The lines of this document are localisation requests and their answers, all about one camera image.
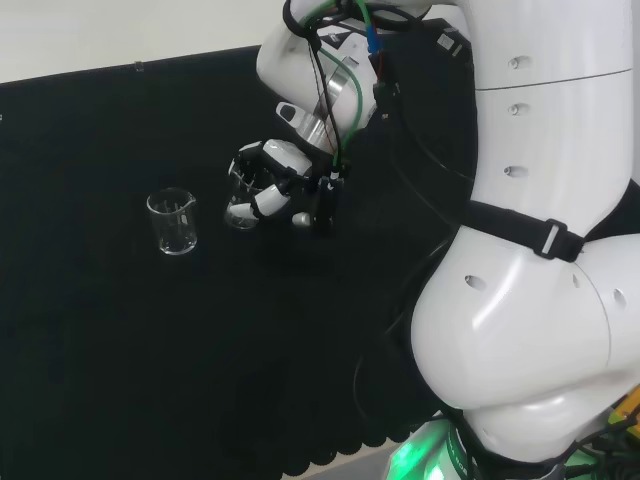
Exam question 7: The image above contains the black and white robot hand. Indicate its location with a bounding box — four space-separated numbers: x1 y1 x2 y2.
227 138 352 239

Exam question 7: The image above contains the small clear glass beaker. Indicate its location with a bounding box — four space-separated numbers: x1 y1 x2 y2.
223 167 267 232

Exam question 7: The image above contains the black bench cloth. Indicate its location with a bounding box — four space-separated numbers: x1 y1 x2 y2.
0 17 479 480

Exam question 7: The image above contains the green cable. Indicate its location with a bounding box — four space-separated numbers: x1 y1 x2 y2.
294 0 386 169

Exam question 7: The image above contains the black cable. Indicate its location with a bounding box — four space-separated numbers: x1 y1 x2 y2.
392 97 479 184
351 319 401 426

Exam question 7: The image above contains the black arm strap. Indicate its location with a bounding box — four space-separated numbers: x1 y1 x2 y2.
466 199 587 264

